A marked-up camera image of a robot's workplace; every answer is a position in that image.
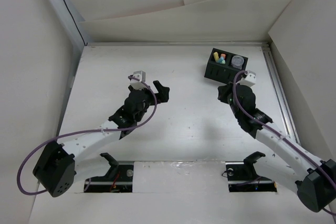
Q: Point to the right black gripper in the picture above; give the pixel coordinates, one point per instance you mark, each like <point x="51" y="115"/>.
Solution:
<point x="223" y="90"/>

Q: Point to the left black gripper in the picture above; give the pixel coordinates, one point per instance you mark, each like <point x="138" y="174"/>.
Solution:
<point x="161" y="96"/>

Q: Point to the blue highlighter pen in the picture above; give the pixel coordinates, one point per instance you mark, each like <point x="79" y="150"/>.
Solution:
<point x="221" y="60"/>

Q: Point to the clear jar of paper clips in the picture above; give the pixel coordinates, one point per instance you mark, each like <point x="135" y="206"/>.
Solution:
<point x="237" y="61"/>

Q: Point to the yellow highlighter pen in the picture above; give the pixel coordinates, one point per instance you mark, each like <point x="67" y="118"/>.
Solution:
<point x="216" y="56"/>

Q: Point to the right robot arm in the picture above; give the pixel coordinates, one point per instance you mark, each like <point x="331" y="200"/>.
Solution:
<point x="310" y="177"/>

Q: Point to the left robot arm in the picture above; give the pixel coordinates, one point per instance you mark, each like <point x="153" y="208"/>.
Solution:
<point x="62" y="164"/>

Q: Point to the black two-compartment organizer box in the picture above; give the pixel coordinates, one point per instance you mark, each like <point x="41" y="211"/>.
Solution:
<point x="223" y="73"/>

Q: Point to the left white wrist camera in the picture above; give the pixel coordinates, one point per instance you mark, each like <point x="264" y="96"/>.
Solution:
<point x="137" y="79"/>

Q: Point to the aluminium rail right side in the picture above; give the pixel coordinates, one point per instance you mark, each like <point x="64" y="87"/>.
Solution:
<point x="285" y="112"/>

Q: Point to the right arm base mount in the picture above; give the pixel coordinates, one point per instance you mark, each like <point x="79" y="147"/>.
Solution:
<point x="242" y="177"/>

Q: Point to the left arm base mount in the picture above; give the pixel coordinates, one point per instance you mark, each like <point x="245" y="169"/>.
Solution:
<point x="118" y="178"/>

